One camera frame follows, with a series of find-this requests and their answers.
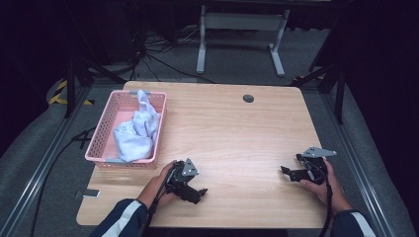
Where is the yellow black hazard tape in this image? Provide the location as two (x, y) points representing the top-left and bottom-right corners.
(48, 79), (96, 107)

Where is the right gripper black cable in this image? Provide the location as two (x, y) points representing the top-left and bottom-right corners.
(302, 160), (334, 237)

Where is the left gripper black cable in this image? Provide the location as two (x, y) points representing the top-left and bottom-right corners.
(140, 164), (176, 237)

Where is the black floor cable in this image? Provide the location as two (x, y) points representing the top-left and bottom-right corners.
(29, 126), (97, 237)

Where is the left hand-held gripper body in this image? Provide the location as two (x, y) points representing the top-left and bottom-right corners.
(165, 157), (201, 198)

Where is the aluminium floor rail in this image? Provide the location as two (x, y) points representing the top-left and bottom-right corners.
(320, 93), (396, 237)
(0, 86), (93, 237)

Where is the grey metal table bracket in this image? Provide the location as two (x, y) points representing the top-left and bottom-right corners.
(74, 189), (101, 199)

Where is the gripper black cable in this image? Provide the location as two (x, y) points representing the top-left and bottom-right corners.
(140, 164), (176, 237)
(302, 160), (334, 237)

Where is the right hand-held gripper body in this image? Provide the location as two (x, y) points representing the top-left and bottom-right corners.
(295, 146), (338, 186)

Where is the black tripod stand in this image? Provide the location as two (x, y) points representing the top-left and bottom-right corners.
(63, 55), (127, 119)
(290, 62), (347, 125)

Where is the pink perforated plastic basket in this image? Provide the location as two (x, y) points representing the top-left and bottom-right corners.
(84, 89), (168, 171)

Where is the person's left hand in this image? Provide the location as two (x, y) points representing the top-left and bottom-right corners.
(136, 160), (179, 209)

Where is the person's right hand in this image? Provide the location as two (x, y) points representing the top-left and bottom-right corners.
(298, 158), (354, 215)

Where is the bundle of floor cables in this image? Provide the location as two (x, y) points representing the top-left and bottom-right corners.
(129, 24), (216, 85)

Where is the white printed towel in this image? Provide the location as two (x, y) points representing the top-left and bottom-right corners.
(113, 89), (163, 163)

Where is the white metal desk frame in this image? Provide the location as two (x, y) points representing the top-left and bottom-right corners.
(196, 4), (291, 78)

